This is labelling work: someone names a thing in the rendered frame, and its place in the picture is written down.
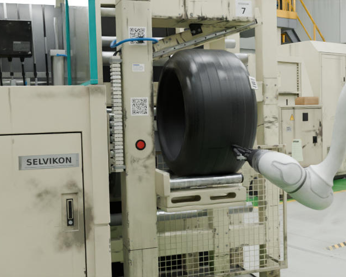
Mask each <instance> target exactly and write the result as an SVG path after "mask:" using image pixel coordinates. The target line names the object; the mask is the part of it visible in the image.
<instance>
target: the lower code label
mask: <svg viewBox="0 0 346 277"><path fill-rule="evenodd" d="M133 115H148V97H131V116H133Z"/></svg>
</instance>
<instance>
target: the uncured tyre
mask: <svg viewBox="0 0 346 277"><path fill-rule="evenodd" d="M248 76H250V73H249V71H248V70H247V68H246V67H245V65H244V64H243V63H242V62H241V61H240V59H239V58H238V57H237V56H236V55H235V54H233V53H232V52H229V51H226V50H223V49H183V50H180V51H177V52H176V53H174V54H173V55H172V56H171V57H170V58H169V59H168V60H167V61H166V63H165V64H164V66H163V68H162V71H161V73H160V78H159V82H158V89H157V101H156V120H157V132H158V140H159V145H160V149H161V153H162V155H163V158H164V161H165V163H166V165H167V166H168V168H169V169H170V170H171V171H172V172H174V173H175V174H176V175H177V176H178V177H183V176H199V175H215V174H230V173H236V172H238V171H239V170H240V168H241V167H242V166H243V164H244V163H245V162H246V161H244V159H242V160H240V161H237V159H236V158H235V157H234V156H233V152H232V145H237V146H240V147H243V148H246V149H249V148H251V149H253V146H254V142H255V137H256V130H257V122H258V109H257V101H256V94H255V89H252V88H251V85H250V82H249V77H248ZM220 147H224V148H220ZM209 148H216V149H209Z"/></svg>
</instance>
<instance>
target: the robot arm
mask: <svg viewBox="0 0 346 277"><path fill-rule="evenodd" d="M232 152H233V156H234V157H235V158H236V159H237V161H240V160H242V159H244V161H247V162H248V163H249V165H250V166H251V167H252V168H253V169H254V170H255V171H256V172H257V173H259V174H261V175H263V176H264V178H266V179H267V180H268V181H269V182H271V183H272V184H274V185H276V186H277V187H279V188H281V189H282V190H284V191H286V192H287V193H288V194H289V195H290V196H291V197H292V198H293V199H295V200H296V201H297V202H299V203H301V204H302V205H304V206H306V207H308V208H311V209H314V210H324V209H326V208H328V207H329V206H330V205H331V204H332V202H333V199H334V195H333V190H332V186H333V178H334V176H335V174H336V173H337V171H338V170H339V168H340V167H341V165H342V163H343V161H344V158H345V155H346V83H345V85H344V87H343V89H342V91H341V93H340V95H339V99H338V103H337V108H336V114H335V119H334V126H333V133H332V140H331V146H330V151H329V153H328V155H327V157H326V158H325V160H324V161H323V162H321V163H320V164H318V165H310V166H309V167H307V168H303V167H301V166H300V164H299V163H298V162H297V161H296V160H295V159H294V158H292V157H290V156H288V155H286V154H283V153H280V152H273V151H269V150H267V149H251V148H249V149H246V148H243V147H240V146H237V145H232Z"/></svg>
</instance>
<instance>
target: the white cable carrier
mask: <svg viewBox="0 0 346 277"><path fill-rule="evenodd" d="M110 59H120V56H112V57H110ZM118 63H121V62H111V63H110V64H112V65H110V68H112V69H110V72H112V73H110V76H111V77H110V79H111V81H110V83H111V85H110V86H111V87H113V88H111V91H113V92H111V95H113V96H111V99H112V100H111V103H112V104H111V106H112V108H111V109H112V110H114V111H112V112H111V113H112V114H113V115H112V116H111V117H112V118H113V119H112V121H113V123H112V125H113V126H112V129H114V130H113V131H112V133H114V134H112V137H113V148H114V149H113V152H114V153H113V156H114V157H113V159H114V161H113V163H114V165H113V166H116V167H117V166H125V165H123V163H124V162H123V161H122V160H123V157H122V156H123V153H122V152H123V150H122V148H123V146H122V145H123V142H122V138H121V137H122V134H121V133H122V130H121V129H122V126H121V125H122V123H121V122H120V121H122V119H121V118H122V115H123V112H122V111H120V110H122V108H121V107H119V106H121V103H119V102H121V99H118V98H121V95H120V94H121V87H120V86H121V84H119V83H120V82H121V80H120V78H121V76H120V74H121V73H120V72H119V71H120V68H118V67H120V64H118ZM113 170H114V171H116V172H121V171H124V170H123V169H113Z"/></svg>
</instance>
